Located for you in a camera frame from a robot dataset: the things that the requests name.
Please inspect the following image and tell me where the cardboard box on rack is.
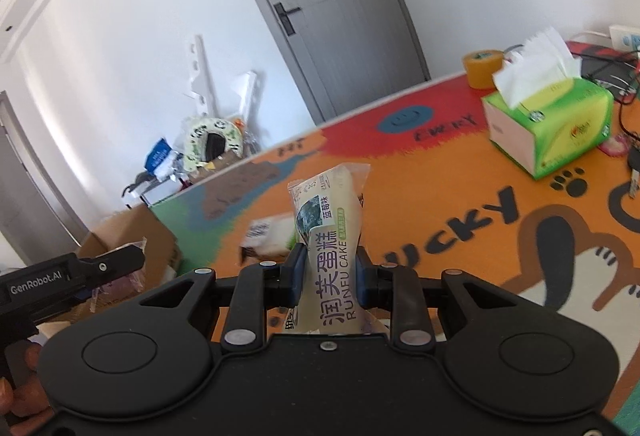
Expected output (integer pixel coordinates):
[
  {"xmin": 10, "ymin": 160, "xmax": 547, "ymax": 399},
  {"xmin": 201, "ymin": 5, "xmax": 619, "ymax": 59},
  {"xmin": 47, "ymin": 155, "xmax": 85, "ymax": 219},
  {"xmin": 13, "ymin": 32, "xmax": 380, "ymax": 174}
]
[{"xmin": 186, "ymin": 150, "xmax": 244, "ymax": 186}]

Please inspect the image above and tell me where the grey side door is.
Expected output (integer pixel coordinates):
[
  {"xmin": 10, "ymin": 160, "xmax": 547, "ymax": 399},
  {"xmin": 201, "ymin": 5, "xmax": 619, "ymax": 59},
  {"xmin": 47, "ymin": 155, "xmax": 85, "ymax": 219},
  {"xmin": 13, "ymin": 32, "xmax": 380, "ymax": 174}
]
[{"xmin": 1, "ymin": 93, "xmax": 88, "ymax": 266}]

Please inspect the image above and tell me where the black metal rack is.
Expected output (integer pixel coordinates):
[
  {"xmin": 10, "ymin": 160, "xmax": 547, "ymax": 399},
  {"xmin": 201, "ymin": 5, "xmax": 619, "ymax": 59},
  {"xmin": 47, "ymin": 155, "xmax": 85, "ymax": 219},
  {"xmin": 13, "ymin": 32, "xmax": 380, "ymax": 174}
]
[{"xmin": 120, "ymin": 172, "xmax": 183, "ymax": 209}]

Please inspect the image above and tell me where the white shelf bracket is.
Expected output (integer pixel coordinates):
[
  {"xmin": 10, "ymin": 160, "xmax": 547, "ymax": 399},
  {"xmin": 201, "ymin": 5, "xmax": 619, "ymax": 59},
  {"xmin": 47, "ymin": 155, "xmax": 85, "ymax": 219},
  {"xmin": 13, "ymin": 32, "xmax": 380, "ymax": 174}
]
[{"xmin": 186, "ymin": 34, "xmax": 258, "ymax": 122}]

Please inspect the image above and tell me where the yellow tape roll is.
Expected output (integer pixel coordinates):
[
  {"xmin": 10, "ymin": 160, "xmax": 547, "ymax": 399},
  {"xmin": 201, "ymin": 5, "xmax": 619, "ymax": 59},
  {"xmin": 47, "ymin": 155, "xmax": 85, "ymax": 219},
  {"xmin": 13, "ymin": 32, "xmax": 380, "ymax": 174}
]
[{"xmin": 462, "ymin": 50, "xmax": 504, "ymax": 90}]

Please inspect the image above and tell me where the blue plastic bag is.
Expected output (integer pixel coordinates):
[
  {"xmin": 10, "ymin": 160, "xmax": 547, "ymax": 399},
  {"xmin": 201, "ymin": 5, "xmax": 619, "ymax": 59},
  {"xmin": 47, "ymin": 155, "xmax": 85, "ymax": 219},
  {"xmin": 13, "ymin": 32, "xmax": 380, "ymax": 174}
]
[{"xmin": 144, "ymin": 138, "xmax": 171, "ymax": 176}]

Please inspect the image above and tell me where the panda print seat ring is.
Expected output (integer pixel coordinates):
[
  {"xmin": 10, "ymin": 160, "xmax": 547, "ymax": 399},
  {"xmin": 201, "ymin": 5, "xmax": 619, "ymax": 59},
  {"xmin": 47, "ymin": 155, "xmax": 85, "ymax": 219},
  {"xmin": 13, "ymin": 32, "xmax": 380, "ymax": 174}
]
[{"xmin": 180, "ymin": 113, "xmax": 248, "ymax": 175}]

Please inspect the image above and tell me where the black white cake packet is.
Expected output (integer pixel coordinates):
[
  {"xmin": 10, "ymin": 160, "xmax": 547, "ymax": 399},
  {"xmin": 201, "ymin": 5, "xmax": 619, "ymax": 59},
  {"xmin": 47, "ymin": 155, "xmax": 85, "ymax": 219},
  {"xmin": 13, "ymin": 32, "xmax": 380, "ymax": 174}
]
[{"xmin": 240, "ymin": 214, "xmax": 297, "ymax": 265}]

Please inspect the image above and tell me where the black door handle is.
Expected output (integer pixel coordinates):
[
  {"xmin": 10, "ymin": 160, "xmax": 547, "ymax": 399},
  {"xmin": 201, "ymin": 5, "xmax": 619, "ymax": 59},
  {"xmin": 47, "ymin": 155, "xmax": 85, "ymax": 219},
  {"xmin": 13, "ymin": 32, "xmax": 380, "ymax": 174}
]
[{"xmin": 273, "ymin": 2, "xmax": 302, "ymax": 37}]

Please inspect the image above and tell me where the brown cardboard box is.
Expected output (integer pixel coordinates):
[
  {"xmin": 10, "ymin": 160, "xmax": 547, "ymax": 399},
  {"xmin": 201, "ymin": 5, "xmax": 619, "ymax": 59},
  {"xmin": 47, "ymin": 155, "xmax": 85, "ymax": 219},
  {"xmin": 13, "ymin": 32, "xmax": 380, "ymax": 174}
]
[{"xmin": 44, "ymin": 202, "xmax": 184, "ymax": 325}]

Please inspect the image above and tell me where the green tissue box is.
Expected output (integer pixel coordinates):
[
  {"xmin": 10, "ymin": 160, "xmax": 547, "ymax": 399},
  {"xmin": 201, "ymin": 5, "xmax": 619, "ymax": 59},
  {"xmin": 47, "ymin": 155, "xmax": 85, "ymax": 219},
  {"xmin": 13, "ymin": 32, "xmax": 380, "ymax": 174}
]
[{"xmin": 483, "ymin": 27, "xmax": 614, "ymax": 179}]

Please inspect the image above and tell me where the white power strip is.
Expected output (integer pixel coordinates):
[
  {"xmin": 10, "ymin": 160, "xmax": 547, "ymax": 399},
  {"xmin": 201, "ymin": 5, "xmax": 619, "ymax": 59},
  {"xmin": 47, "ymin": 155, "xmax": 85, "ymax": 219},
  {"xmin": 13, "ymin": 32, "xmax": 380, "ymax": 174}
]
[{"xmin": 570, "ymin": 25, "xmax": 640, "ymax": 52}]

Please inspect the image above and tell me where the person's left hand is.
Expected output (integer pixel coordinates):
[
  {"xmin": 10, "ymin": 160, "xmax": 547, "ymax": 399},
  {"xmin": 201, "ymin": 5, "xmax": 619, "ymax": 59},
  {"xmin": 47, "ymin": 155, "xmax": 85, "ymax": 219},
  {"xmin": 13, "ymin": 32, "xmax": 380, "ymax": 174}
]
[{"xmin": 1, "ymin": 342, "xmax": 54, "ymax": 436}]

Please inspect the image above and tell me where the colourful cartoon table mat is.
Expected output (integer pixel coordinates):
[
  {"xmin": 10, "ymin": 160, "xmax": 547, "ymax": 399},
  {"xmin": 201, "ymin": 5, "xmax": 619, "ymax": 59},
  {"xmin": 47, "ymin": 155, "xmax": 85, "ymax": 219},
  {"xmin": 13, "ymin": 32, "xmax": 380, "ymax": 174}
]
[{"xmin": 150, "ymin": 41, "xmax": 640, "ymax": 436}]

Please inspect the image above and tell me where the white Runfu cake packet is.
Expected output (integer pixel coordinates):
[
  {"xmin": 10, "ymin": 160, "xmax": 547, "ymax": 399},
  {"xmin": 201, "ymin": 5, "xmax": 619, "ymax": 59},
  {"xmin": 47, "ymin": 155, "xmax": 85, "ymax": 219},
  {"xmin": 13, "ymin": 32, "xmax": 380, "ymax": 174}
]
[{"xmin": 286, "ymin": 163, "xmax": 388, "ymax": 334}]

